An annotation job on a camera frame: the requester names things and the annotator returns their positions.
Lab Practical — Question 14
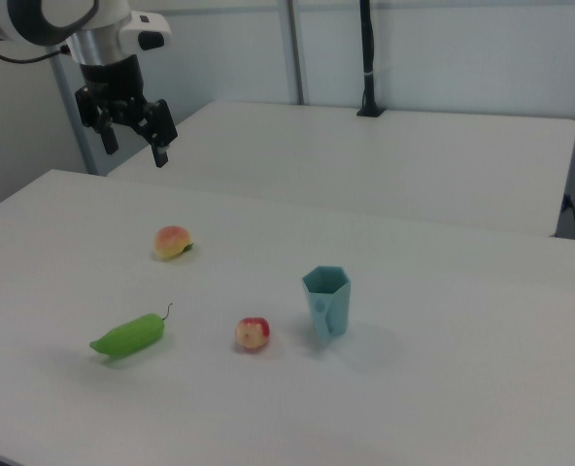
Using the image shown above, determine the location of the green toy cucumber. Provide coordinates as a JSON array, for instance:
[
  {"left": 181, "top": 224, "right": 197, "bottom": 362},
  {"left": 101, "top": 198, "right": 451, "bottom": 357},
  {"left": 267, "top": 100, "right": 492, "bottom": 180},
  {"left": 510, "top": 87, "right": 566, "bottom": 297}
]
[{"left": 88, "top": 302, "right": 175, "bottom": 361}]

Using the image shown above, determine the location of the yellow-pink toy peach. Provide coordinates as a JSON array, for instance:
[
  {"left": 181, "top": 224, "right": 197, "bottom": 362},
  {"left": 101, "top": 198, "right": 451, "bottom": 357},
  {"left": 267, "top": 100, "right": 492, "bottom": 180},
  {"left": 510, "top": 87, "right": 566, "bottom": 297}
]
[{"left": 152, "top": 224, "right": 195, "bottom": 262}]

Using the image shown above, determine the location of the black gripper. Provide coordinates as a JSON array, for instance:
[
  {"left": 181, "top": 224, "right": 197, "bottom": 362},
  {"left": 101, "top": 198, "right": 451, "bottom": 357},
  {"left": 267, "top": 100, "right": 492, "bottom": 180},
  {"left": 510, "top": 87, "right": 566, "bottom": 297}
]
[{"left": 74, "top": 52, "right": 180, "bottom": 170}]

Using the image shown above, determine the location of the grey metal partition post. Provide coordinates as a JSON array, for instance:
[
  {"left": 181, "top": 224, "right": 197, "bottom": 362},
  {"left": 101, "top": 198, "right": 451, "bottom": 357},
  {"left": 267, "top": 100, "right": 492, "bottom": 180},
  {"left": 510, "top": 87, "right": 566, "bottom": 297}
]
[
  {"left": 284, "top": 0, "right": 311, "bottom": 106},
  {"left": 48, "top": 47, "right": 100, "bottom": 176}
]

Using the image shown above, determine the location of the teal hexagonal plastic mug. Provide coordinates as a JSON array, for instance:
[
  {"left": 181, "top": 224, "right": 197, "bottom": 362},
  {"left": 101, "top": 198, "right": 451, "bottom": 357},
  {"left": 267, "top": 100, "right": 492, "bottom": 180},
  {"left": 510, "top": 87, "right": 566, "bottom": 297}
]
[{"left": 301, "top": 264, "right": 353, "bottom": 342}]

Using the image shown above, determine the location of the white side table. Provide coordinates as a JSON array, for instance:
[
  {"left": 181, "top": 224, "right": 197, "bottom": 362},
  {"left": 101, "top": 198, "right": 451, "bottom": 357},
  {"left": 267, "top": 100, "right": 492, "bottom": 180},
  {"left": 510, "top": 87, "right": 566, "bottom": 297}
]
[{"left": 106, "top": 100, "right": 575, "bottom": 239}]

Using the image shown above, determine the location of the black wall cable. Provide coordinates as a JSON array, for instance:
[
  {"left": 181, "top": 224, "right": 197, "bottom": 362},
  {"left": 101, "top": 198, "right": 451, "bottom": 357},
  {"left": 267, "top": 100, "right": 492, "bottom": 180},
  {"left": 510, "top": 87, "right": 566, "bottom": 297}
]
[{"left": 561, "top": 192, "right": 575, "bottom": 240}]

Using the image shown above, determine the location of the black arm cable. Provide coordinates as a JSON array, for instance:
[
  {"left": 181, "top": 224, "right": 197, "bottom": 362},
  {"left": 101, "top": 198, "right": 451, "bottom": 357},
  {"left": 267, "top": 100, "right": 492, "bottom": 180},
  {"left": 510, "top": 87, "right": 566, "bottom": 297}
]
[{"left": 0, "top": 28, "right": 71, "bottom": 65}]

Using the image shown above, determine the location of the black camera pole with base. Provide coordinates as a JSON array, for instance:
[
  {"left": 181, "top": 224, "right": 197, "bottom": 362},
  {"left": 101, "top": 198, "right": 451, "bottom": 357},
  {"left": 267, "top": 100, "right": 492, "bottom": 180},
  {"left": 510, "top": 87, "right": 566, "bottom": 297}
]
[{"left": 355, "top": 0, "right": 387, "bottom": 118}]

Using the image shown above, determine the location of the red toy strawberry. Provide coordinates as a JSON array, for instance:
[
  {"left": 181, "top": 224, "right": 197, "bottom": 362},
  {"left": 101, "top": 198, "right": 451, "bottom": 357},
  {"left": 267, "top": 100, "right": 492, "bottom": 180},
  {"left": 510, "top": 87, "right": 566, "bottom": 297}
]
[{"left": 233, "top": 316, "right": 272, "bottom": 352}]

